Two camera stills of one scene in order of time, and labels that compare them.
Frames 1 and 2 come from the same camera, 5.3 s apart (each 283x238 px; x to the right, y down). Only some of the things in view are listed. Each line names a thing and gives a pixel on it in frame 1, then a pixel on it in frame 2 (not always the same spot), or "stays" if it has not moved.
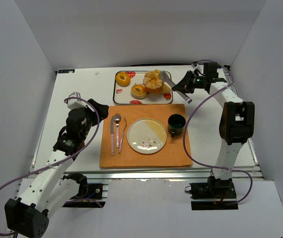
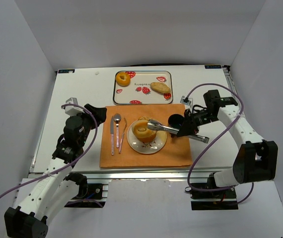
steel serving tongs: (165, 77) to (153, 125)
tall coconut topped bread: (153, 82) to (149, 138)
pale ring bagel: (138, 91) to (141, 127)
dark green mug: (176, 122) stays
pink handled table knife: (112, 136) stays
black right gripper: (188, 83) to (191, 123)
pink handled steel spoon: (117, 117) stays
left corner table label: (66, 71) stays
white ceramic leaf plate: (147, 136) stays
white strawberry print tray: (122, 95) stays
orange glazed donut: (122, 79) stays
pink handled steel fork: (122, 138) stays
